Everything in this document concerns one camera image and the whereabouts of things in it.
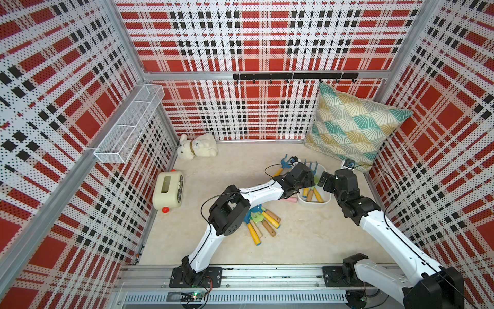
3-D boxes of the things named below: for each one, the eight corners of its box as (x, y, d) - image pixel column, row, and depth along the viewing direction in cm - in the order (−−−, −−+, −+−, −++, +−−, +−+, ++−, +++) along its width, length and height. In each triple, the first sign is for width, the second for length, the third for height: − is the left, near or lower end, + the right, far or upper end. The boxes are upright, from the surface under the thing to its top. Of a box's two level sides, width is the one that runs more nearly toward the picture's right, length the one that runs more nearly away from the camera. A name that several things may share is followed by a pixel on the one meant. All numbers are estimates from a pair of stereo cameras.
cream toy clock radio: (158, 216, 92) (149, 207, 84) (164, 182, 104) (157, 172, 97) (182, 212, 93) (175, 203, 86) (185, 179, 105) (179, 169, 98)
